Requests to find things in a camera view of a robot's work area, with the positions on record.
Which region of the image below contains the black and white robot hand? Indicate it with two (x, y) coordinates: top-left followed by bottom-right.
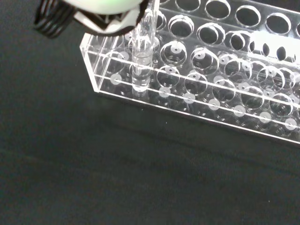
(32, 0), (150, 39)

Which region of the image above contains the clear acrylic test tube rack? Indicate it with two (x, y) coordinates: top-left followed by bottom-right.
(79, 0), (300, 144)

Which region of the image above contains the black bench cloth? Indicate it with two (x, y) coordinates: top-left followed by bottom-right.
(0, 0), (300, 225)

